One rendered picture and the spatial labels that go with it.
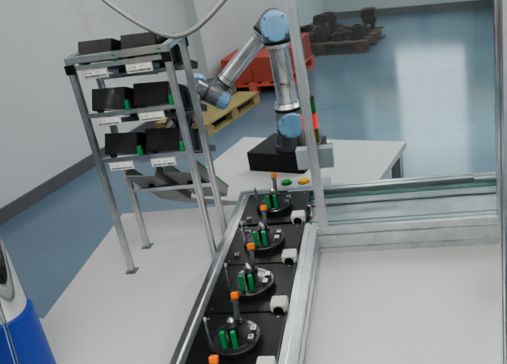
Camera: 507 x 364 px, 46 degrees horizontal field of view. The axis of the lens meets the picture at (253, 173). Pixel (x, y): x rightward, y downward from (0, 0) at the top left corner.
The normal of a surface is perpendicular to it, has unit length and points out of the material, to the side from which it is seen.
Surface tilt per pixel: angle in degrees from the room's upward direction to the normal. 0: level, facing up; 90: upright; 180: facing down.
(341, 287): 0
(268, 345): 0
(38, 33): 90
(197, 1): 90
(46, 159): 90
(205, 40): 90
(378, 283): 0
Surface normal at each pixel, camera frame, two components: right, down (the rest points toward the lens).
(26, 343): 0.71, 0.16
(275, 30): 0.00, 0.24
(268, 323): -0.18, -0.90
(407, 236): -0.17, 0.43
